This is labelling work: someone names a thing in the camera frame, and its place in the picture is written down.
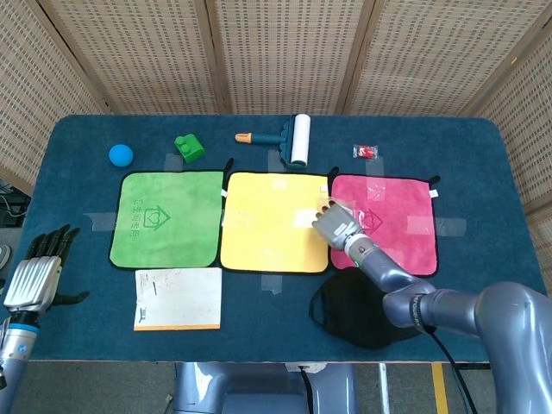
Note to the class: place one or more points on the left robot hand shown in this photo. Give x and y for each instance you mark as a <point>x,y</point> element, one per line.
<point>32,280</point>

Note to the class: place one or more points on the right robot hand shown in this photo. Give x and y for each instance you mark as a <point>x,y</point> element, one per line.
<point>338,226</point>

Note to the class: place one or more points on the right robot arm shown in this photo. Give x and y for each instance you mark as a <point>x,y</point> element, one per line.
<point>453,302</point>

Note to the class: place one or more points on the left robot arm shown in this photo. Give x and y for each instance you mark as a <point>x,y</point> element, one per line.
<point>17,345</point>

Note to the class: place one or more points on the clear tape strip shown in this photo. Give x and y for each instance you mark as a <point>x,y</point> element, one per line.
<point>274,157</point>
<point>172,161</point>
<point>271,284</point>
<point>101,222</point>
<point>374,166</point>
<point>450,226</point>

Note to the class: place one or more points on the pink microfiber cloth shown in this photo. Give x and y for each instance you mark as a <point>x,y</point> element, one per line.
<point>405,250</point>

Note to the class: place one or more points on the yellow microfiber cloth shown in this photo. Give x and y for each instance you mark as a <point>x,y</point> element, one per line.
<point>267,233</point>

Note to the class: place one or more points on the small red candy packet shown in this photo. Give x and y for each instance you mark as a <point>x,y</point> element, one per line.
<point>365,151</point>

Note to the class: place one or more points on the black face mask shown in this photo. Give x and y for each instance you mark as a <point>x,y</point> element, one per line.
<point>345,310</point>

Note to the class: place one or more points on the teal lint roller orange tip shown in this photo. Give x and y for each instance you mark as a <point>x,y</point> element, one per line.
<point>300,138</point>

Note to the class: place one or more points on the green microfiber cloth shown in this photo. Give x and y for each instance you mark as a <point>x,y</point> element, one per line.
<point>172,241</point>

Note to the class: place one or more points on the white notepad orange spine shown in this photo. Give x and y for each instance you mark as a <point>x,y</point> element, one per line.
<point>181,297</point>

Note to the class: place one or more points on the blue foam ball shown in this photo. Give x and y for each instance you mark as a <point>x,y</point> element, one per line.
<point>121,155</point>

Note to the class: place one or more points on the green toy building block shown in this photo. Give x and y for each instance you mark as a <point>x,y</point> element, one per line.
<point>190,148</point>

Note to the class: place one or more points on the white table leg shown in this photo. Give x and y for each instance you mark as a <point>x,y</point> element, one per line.
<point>384,388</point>

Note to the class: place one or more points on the grey robot torso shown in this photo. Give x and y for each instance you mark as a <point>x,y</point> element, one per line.
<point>259,388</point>

